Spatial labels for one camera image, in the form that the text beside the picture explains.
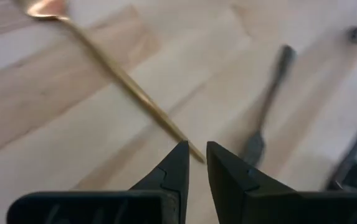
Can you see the black fork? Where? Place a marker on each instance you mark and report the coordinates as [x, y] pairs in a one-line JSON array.
[[254, 146]]

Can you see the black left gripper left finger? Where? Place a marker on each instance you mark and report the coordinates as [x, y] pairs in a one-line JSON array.
[[165, 202]]

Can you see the gold spoon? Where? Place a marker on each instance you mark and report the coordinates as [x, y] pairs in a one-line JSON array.
[[119, 73]]

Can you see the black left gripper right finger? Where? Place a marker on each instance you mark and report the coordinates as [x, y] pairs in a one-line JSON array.
[[243, 202]]

